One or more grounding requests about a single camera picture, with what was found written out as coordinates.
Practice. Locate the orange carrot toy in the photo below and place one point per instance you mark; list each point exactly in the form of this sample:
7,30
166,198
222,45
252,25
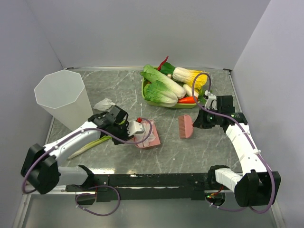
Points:
188,100

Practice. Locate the white daikon radish toy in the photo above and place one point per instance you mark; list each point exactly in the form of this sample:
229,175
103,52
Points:
188,90

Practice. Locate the celery stalk toy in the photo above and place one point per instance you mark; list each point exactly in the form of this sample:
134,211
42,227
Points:
89,146

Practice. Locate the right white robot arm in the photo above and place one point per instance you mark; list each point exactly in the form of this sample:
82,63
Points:
247,152

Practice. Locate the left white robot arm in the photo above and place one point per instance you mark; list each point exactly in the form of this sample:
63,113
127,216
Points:
42,165

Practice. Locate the pink plastic dustpan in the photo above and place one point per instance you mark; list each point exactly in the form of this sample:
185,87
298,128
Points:
153,143

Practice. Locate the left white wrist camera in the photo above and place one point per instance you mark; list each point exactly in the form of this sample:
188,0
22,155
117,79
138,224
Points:
134,128

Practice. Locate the aluminium frame rail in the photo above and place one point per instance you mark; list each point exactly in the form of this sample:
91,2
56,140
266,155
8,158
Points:
87,201

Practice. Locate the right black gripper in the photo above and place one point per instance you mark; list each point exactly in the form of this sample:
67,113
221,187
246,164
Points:
200,122

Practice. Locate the large paper scrap by bin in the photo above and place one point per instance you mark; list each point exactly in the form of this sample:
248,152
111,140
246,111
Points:
104,104

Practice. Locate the paper scrap left of dustpan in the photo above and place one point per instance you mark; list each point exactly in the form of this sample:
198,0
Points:
148,135

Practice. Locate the translucent white trash bin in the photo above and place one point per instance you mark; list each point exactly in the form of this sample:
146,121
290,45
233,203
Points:
64,96

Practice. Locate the red chili pepper toy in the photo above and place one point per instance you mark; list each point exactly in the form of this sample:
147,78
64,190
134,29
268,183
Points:
161,64

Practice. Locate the dark green leafy vegetable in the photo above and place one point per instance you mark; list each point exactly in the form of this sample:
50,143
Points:
167,68

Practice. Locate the green plastic tray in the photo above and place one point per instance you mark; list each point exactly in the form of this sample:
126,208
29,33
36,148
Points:
145,82

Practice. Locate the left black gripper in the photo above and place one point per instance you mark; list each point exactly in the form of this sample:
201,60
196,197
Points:
125,137

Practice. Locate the yellow leaf napa cabbage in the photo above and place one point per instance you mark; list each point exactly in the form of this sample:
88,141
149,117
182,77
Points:
187,76

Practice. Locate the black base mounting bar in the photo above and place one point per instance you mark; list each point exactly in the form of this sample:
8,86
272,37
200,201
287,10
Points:
160,186

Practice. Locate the pink hand brush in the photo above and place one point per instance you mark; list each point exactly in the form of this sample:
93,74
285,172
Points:
185,126

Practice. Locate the long green romaine lettuce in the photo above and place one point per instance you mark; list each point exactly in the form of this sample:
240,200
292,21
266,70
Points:
151,74

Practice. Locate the front green lettuce head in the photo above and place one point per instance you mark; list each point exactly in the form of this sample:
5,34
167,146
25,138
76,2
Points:
159,93

